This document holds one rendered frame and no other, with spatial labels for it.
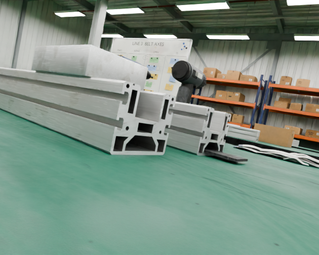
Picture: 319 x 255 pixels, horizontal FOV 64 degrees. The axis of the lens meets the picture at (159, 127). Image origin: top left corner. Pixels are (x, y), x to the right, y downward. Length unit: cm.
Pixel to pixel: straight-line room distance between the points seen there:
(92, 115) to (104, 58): 8
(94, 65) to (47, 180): 20
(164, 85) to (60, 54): 341
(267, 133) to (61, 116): 214
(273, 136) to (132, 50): 272
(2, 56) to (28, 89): 1279
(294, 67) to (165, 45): 790
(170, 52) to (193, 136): 345
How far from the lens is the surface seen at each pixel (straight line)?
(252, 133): 196
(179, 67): 74
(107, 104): 30
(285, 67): 1128
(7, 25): 1345
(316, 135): 989
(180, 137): 46
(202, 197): 21
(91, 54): 35
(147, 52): 410
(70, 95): 37
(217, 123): 51
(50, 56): 43
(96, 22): 968
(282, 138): 237
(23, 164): 21
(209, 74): 1096
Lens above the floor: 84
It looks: 3 degrees down
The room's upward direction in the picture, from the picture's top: 12 degrees clockwise
